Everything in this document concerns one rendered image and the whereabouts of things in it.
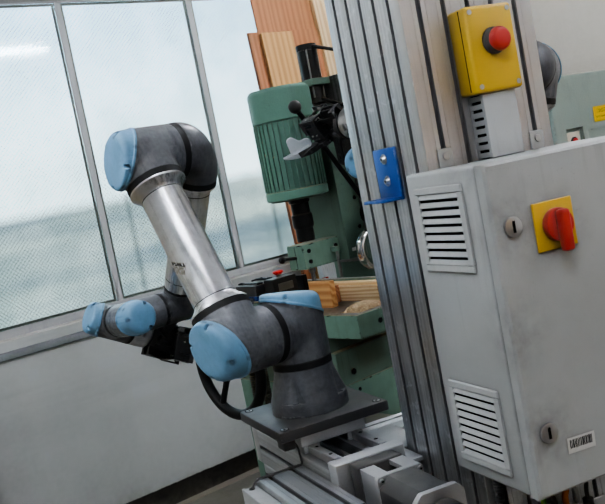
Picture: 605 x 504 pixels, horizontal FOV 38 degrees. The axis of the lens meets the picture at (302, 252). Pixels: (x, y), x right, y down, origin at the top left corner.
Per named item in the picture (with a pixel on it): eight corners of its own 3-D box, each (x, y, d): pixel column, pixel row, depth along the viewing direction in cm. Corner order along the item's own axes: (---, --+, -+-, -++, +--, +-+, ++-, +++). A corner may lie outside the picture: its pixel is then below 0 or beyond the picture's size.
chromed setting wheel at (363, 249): (358, 274, 243) (349, 230, 242) (388, 265, 251) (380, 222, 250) (365, 274, 241) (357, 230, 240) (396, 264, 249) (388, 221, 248)
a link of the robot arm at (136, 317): (166, 291, 192) (143, 296, 200) (121, 303, 185) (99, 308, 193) (175, 325, 192) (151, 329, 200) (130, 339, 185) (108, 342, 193)
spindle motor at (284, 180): (255, 207, 246) (233, 97, 243) (301, 197, 257) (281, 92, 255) (294, 200, 233) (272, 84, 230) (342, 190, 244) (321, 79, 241)
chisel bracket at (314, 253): (291, 276, 246) (285, 246, 246) (327, 265, 255) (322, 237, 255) (308, 275, 241) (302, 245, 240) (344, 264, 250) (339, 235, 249)
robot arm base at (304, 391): (362, 401, 166) (352, 351, 165) (290, 424, 160) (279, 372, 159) (329, 389, 180) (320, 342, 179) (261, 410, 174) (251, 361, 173)
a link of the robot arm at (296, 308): (344, 349, 168) (331, 280, 167) (290, 369, 160) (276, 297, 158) (305, 347, 177) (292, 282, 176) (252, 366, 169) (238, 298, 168)
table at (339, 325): (193, 343, 253) (189, 323, 252) (274, 317, 272) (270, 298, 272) (333, 350, 206) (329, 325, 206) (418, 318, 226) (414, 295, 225)
